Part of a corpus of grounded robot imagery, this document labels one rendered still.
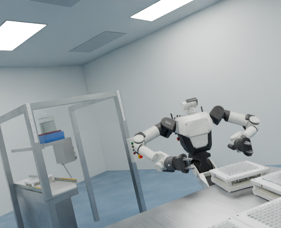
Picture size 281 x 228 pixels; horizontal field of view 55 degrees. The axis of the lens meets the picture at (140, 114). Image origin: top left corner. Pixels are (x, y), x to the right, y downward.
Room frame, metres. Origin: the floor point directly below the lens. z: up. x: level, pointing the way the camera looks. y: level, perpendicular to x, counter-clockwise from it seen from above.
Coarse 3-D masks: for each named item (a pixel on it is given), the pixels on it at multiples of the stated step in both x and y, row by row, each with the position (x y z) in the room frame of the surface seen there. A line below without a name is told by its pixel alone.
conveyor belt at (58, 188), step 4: (24, 180) 3.42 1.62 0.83; (24, 184) 3.16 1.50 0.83; (52, 184) 2.78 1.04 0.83; (56, 184) 2.73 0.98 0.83; (60, 184) 2.69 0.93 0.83; (64, 184) 2.65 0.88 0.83; (68, 184) 2.60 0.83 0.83; (72, 184) 2.56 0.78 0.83; (24, 188) 2.94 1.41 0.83; (52, 188) 2.58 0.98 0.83; (56, 188) 2.54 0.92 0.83; (60, 188) 2.51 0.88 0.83; (64, 188) 2.49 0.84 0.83; (68, 188) 2.51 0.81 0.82; (72, 188) 2.53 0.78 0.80; (52, 192) 2.42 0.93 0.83; (56, 192) 2.43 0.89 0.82; (60, 192) 2.45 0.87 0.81; (64, 192) 2.48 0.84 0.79; (52, 196) 2.40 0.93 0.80
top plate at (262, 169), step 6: (252, 162) 1.58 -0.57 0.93; (216, 168) 1.63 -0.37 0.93; (258, 168) 1.44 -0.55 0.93; (264, 168) 1.42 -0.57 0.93; (216, 174) 1.52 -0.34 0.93; (222, 174) 1.48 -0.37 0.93; (240, 174) 1.41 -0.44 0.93; (246, 174) 1.40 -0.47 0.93; (252, 174) 1.40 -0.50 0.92; (228, 180) 1.39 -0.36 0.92; (234, 180) 1.39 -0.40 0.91
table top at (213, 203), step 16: (208, 192) 1.46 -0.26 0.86; (224, 192) 1.41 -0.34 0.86; (240, 192) 1.36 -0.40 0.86; (160, 208) 1.39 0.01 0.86; (176, 208) 1.34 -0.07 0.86; (192, 208) 1.30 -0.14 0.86; (208, 208) 1.26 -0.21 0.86; (224, 208) 1.22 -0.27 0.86; (240, 208) 1.18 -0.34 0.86; (112, 224) 1.32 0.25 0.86; (128, 224) 1.28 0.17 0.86; (144, 224) 1.24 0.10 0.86; (160, 224) 1.20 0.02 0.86; (176, 224) 1.16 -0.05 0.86; (192, 224) 1.13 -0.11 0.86; (208, 224) 1.10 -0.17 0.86
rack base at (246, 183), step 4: (212, 180) 1.61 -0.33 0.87; (216, 180) 1.55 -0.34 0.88; (220, 180) 1.53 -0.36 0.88; (248, 180) 1.43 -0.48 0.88; (216, 184) 1.55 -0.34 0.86; (220, 184) 1.49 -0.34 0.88; (224, 184) 1.46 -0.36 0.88; (232, 184) 1.43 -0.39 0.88; (236, 184) 1.41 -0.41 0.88; (240, 184) 1.40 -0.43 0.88; (244, 184) 1.40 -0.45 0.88; (248, 184) 1.40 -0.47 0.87; (252, 184) 1.40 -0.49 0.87; (224, 188) 1.44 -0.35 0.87; (228, 188) 1.39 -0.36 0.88; (232, 188) 1.39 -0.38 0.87; (236, 188) 1.39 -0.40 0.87; (240, 188) 1.39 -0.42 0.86
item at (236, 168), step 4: (236, 164) 1.58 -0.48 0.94; (240, 164) 1.56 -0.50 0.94; (244, 164) 1.55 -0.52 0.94; (224, 168) 1.55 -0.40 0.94; (228, 168) 1.54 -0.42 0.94; (232, 168) 1.52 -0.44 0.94; (236, 168) 1.50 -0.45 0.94; (240, 168) 1.49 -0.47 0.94; (244, 168) 1.48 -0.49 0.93; (236, 180) 1.45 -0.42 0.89
